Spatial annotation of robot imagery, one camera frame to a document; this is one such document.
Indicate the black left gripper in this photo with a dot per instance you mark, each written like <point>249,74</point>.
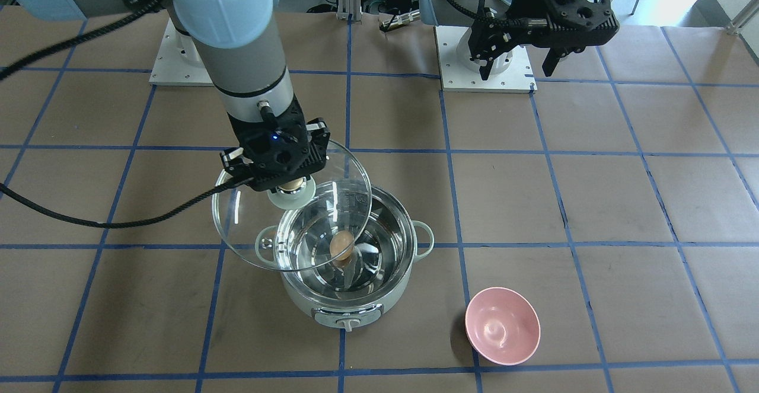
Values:
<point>525,0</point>

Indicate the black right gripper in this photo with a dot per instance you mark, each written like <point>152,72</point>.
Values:
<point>318,138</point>

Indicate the glass pot lid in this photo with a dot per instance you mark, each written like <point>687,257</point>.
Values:
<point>289,229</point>

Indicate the brown egg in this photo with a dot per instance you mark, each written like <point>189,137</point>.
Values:
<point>341,247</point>

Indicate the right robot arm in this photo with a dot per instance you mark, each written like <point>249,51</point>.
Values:
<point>239,46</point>

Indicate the pale green electric pot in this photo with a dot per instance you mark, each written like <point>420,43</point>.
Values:
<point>358,293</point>

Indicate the pink bowl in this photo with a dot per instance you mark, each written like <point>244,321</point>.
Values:
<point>502,326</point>

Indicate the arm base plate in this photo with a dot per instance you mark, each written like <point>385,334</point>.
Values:
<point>177,62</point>
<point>510,73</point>

